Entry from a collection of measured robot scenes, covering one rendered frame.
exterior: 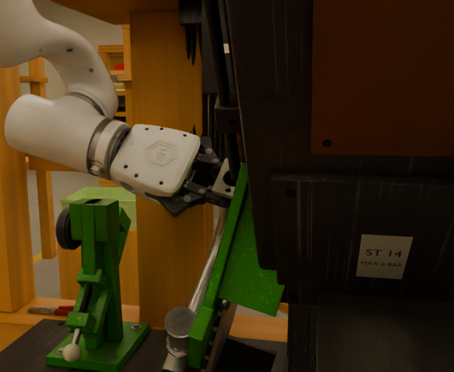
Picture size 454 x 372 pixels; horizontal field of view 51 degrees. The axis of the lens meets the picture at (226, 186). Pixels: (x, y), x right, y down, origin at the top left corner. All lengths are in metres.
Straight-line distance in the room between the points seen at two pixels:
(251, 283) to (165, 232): 0.43
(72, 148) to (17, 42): 0.15
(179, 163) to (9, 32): 0.25
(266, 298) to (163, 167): 0.22
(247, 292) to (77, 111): 0.34
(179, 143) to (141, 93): 0.30
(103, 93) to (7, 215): 0.47
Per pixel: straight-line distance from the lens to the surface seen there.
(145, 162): 0.63
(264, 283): 0.54
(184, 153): 0.63
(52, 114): 0.69
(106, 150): 0.64
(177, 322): 0.57
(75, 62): 0.71
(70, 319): 0.83
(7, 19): 0.61
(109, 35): 11.35
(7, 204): 1.11
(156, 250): 0.96
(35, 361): 0.92
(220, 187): 0.61
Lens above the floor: 1.34
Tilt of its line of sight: 10 degrees down
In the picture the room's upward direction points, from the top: straight up
